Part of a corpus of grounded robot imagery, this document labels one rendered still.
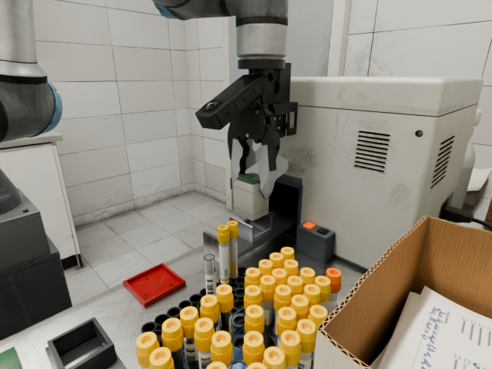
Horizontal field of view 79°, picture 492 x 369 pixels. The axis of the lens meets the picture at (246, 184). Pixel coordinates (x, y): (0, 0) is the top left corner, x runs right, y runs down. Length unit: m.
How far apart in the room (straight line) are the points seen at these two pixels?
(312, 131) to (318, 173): 0.07
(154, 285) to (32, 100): 0.43
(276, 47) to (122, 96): 2.37
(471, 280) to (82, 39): 2.60
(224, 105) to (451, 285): 0.35
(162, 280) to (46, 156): 1.56
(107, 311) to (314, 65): 1.78
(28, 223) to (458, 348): 0.61
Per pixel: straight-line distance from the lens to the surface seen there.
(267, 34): 0.45
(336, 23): 1.96
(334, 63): 1.93
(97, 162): 2.74
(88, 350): 0.42
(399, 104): 0.45
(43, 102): 0.73
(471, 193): 0.93
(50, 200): 2.05
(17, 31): 0.70
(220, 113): 0.40
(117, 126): 2.75
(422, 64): 1.81
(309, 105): 0.51
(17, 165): 1.97
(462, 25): 1.79
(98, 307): 0.49
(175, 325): 0.27
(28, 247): 0.64
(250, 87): 0.44
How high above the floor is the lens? 1.18
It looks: 20 degrees down
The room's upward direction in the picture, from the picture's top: straight up
